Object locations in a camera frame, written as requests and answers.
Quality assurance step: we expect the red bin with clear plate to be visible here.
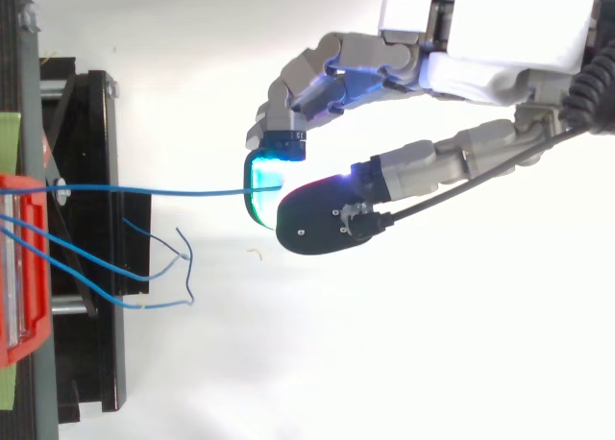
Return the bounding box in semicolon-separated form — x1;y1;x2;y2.
0;173;54;368

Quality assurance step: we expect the black coiled cable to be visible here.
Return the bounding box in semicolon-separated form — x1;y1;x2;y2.
559;39;615;136

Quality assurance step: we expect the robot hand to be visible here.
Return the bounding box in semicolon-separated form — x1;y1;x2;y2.
242;0;607;257

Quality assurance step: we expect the blue cable bundle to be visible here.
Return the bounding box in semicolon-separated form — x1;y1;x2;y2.
0;212;196;312

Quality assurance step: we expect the black stand with green tape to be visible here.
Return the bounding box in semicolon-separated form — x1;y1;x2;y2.
0;0;153;440

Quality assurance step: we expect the thin black cable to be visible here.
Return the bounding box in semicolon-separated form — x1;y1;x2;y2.
377;125;590;230

